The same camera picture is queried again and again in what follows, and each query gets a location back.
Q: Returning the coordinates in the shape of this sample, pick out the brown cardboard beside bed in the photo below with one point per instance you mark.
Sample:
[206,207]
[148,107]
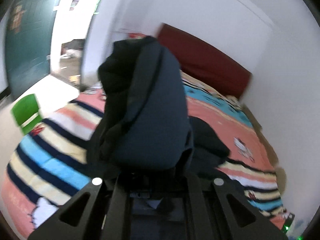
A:
[271,154]

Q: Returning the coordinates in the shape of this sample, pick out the dark navy puffer jacket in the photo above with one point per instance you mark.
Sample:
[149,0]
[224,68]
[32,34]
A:
[146,140]

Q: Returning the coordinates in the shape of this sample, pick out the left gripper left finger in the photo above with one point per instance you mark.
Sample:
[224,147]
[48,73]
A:
[95,212]

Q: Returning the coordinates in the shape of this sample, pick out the green plastic chair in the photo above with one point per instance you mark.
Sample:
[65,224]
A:
[26,113]

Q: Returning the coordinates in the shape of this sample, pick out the striped Hello Kitty blanket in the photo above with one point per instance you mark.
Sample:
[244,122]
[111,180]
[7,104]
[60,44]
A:
[48,166]

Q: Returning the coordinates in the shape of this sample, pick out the green door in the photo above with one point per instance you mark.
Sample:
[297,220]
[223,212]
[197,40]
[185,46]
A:
[27,43]

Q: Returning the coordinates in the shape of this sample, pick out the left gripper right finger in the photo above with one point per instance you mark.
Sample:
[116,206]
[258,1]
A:
[225,212]

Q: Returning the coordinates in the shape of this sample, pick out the dark red headboard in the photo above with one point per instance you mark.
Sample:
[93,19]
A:
[205,62]

